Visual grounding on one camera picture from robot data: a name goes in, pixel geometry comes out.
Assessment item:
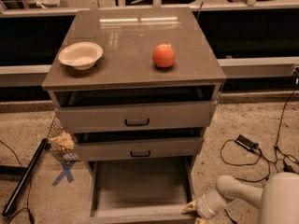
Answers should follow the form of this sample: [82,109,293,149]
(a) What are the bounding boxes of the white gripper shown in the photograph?
[181,193,224,224]

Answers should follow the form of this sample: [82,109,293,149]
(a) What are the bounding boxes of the grey bottom drawer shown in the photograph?
[78,157,196,224]

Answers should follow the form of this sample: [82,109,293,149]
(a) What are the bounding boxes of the grey drawer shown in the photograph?
[55,101,216,133]
[78,157,196,224]
[75,137,203,161]

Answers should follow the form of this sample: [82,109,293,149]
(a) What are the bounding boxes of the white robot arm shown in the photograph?
[181,172,299,224]

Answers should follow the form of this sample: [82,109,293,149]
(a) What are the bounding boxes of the grey middle drawer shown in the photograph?
[75,137,203,161]

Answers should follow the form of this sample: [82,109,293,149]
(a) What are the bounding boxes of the grey drawer cabinet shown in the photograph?
[41,7,227,187]

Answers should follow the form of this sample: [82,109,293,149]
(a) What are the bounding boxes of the grey top drawer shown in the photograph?
[55,101,216,133]

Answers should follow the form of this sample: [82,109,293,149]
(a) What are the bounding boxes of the black power adapter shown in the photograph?
[235,134,258,151]

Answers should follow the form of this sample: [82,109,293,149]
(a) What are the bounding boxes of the black power brick right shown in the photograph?
[283,165,295,173]

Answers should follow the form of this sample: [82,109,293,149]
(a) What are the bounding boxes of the blue tape cross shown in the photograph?
[52,161,75,186]

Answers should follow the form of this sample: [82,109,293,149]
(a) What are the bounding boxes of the crumpled paper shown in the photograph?
[50,131,74,150]

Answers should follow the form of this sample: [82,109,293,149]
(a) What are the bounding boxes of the red apple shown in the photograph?
[152,44,176,68]

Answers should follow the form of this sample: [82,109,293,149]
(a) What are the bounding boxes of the black bar left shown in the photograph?
[2,138,49,217]

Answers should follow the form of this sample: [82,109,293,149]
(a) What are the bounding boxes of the white bowl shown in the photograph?
[58,42,104,70]

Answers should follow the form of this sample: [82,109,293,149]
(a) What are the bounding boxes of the wire mesh basket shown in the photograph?
[47,117,79,161]

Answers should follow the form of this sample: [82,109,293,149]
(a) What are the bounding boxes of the black cable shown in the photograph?
[219,77,299,224]
[0,138,36,224]

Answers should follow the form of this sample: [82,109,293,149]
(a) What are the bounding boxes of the black cable left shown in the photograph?
[0,138,36,224]

